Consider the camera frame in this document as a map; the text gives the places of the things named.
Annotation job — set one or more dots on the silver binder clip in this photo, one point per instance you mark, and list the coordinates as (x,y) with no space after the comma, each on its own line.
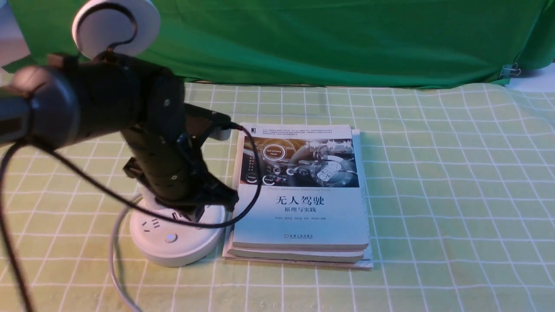
(510,70)

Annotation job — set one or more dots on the bottom thin blue book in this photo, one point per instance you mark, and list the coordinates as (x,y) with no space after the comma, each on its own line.
(364,260)

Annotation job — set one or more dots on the green checkered tablecloth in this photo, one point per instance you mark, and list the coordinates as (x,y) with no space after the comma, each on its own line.
(461,212)

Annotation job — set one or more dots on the middle white book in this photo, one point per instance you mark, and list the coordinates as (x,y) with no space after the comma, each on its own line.
(299,255)

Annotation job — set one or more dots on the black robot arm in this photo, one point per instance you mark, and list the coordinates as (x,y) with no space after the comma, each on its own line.
(67,102)

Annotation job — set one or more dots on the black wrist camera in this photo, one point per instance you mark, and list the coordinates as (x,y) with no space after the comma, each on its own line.
(201,124)

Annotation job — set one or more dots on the green backdrop cloth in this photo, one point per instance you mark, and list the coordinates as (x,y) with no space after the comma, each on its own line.
(353,43)

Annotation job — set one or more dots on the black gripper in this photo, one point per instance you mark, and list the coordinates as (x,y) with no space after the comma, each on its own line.
(189,195)

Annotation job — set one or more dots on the top white driving book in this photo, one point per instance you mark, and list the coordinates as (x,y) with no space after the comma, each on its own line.
(303,208)

